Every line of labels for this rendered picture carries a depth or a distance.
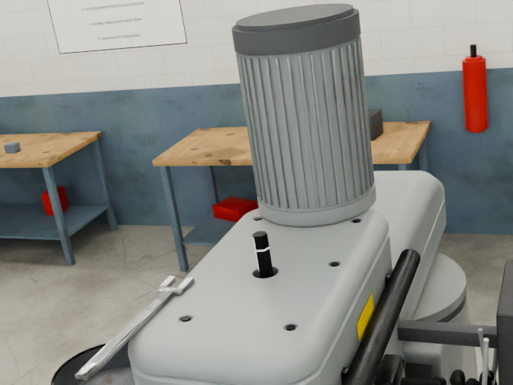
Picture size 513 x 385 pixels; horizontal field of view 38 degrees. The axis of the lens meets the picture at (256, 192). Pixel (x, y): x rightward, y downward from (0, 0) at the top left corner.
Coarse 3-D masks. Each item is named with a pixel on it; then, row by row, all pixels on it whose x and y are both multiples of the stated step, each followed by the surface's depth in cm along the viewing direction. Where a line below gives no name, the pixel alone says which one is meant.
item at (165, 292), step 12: (168, 288) 104; (180, 288) 103; (156, 300) 101; (168, 300) 101; (144, 312) 98; (132, 324) 96; (144, 324) 96; (120, 336) 93; (132, 336) 94; (108, 348) 91; (120, 348) 91; (96, 360) 89; (108, 360) 89; (84, 372) 87; (96, 372) 87
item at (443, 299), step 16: (432, 272) 168; (448, 272) 166; (432, 288) 161; (448, 288) 160; (464, 288) 159; (432, 304) 155; (448, 304) 154; (464, 304) 160; (416, 320) 150; (432, 320) 151; (448, 320) 154; (464, 320) 160; (416, 352) 146; (432, 352) 145; (448, 352) 154; (464, 352) 160; (416, 368) 146; (432, 368) 145; (448, 368) 154; (464, 368) 161; (448, 384) 154
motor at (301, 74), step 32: (256, 32) 109; (288, 32) 107; (320, 32) 108; (352, 32) 111; (256, 64) 111; (288, 64) 109; (320, 64) 110; (352, 64) 113; (256, 96) 114; (288, 96) 111; (320, 96) 111; (352, 96) 114; (256, 128) 117; (288, 128) 113; (320, 128) 112; (352, 128) 115; (256, 160) 121; (288, 160) 115; (320, 160) 114; (352, 160) 116; (288, 192) 118; (320, 192) 116; (352, 192) 118; (288, 224) 119; (320, 224) 118
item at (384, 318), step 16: (400, 256) 124; (416, 256) 123; (400, 272) 117; (400, 288) 114; (384, 304) 109; (400, 304) 111; (384, 320) 105; (368, 336) 102; (384, 336) 102; (368, 352) 98; (384, 352) 101; (352, 368) 96; (368, 368) 96; (352, 384) 92; (368, 384) 94
